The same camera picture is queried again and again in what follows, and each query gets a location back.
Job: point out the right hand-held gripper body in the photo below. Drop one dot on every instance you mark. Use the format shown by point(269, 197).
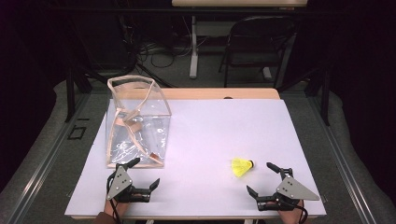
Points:
point(292, 189)

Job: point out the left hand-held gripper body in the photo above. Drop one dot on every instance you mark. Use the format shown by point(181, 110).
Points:
point(120, 184)

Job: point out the yellow shuttlecock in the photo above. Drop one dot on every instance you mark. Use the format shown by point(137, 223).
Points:
point(241, 167)

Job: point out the transparent bag with beige trim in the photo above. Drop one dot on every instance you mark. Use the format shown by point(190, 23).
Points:
point(137, 124)

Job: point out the person's left hand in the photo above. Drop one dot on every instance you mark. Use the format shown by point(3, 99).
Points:
point(114, 207)

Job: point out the person's right hand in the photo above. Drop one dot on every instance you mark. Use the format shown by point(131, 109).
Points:
point(289, 214)

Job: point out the black tape square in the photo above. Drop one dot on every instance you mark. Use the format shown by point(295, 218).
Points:
point(77, 132)

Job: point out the white table mat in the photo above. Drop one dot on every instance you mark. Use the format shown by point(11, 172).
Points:
point(211, 140)

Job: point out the black metal stand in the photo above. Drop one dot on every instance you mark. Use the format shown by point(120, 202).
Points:
point(325, 96)
point(70, 93)

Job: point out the wooden table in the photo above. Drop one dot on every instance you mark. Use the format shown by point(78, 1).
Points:
point(218, 93)

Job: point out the black folding chair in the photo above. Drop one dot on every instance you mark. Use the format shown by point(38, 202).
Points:
point(258, 40)

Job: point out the table with white legs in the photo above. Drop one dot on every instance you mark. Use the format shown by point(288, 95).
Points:
point(194, 46)

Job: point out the metal floor rail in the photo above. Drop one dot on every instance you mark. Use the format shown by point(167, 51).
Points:
point(46, 161)
point(342, 161)

